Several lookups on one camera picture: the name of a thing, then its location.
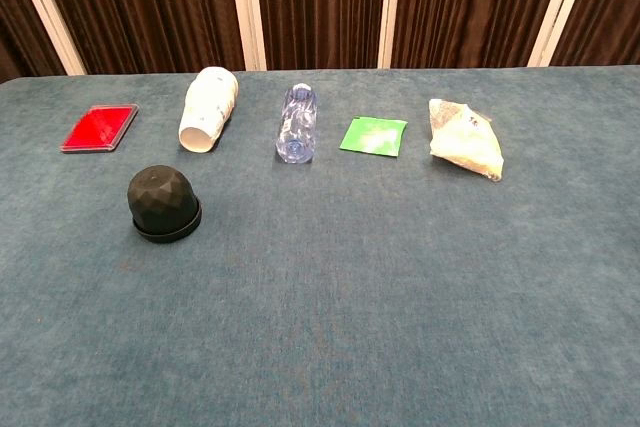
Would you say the upside-down black bowl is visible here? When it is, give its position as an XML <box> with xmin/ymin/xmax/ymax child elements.
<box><xmin>131</xmin><ymin>196</ymin><xmax>204</xmax><ymax>245</ymax></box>

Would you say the black faceted dome object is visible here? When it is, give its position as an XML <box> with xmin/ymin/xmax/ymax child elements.
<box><xmin>126</xmin><ymin>163</ymin><xmax>201</xmax><ymax>236</ymax></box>

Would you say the clear plastic water bottle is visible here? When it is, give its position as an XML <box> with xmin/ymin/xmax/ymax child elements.
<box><xmin>274</xmin><ymin>82</ymin><xmax>320</xmax><ymax>164</ymax></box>

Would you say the green sachet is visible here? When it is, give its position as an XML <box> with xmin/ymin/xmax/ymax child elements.
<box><xmin>338</xmin><ymin>116</ymin><xmax>409</xmax><ymax>158</ymax></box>

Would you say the blue felt table cover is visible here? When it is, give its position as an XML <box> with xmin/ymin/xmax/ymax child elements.
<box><xmin>0</xmin><ymin>64</ymin><xmax>640</xmax><ymax>427</ymax></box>

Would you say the stack of white paper cups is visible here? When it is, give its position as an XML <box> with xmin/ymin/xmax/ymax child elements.
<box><xmin>178</xmin><ymin>65</ymin><xmax>239</xmax><ymax>154</ymax></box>

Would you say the white snack packet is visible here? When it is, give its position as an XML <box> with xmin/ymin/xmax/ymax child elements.
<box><xmin>428</xmin><ymin>98</ymin><xmax>505</xmax><ymax>183</ymax></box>

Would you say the brown pleated curtain panel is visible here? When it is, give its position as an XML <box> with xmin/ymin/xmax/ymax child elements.
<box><xmin>251</xmin><ymin>0</ymin><xmax>389</xmax><ymax>71</ymax></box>
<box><xmin>549</xmin><ymin>0</ymin><xmax>640</xmax><ymax>67</ymax></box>
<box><xmin>0</xmin><ymin>0</ymin><xmax>67</xmax><ymax>84</ymax></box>
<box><xmin>30</xmin><ymin>0</ymin><xmax>246</xmax><ymax>76</ymax></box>
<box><xmin>391</xmin><ymin>0</ymin><xmax>571</xmax><ymax>69</ymax></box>

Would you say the red card in clear case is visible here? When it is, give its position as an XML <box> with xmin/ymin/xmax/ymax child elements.
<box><xmin>59</xmin><ymin>103</ymin><xmax>140</xmax><ymax>154</ymax></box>

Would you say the white screen frame post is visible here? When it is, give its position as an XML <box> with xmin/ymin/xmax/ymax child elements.
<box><xmin>377</xmin><ymin>0</ymin><xmax>404</xmax><ymax>70</ymax></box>
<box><xmin>527</xmin><ymin>0</ymin><xmax>599</xmax><ymax>68</ymax></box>
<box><xmin>227</xmin><ymin>0</ymin><xmax>268</xmax><ymax>72</ymax></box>
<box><xmin>5</xmin><ymin>0</ymin><xmax>87</xmax><ymax>77</ymax></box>

